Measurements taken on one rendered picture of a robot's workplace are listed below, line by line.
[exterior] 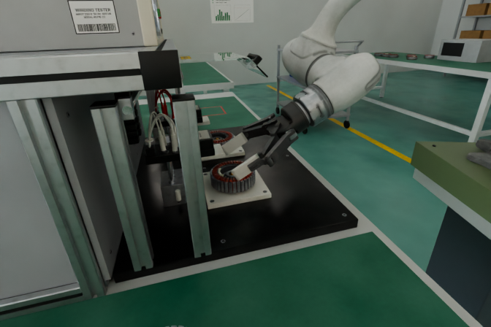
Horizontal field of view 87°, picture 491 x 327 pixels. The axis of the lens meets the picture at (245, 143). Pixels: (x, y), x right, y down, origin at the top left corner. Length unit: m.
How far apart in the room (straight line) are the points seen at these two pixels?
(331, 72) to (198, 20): 5.35
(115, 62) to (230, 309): 0.38
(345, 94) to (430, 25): 8.16
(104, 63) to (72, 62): 0.03
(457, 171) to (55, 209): 0.80
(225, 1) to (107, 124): 5.70
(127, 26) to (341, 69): 0.44
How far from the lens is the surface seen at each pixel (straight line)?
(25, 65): 0.37
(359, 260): 0.55
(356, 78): 0.65
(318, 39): 0.74
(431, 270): 1.10
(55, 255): 0.50
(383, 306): 0.50
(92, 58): 0.35
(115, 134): 0.38
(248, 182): 0.62
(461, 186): 0.80
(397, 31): 8.05
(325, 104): 0.63
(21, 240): 0.50
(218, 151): 0.60
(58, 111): 0.39
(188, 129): 0.38
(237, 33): 6.04
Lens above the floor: 1.13
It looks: 23 degrees down
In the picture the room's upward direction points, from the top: 2 degrees counter-clockwise
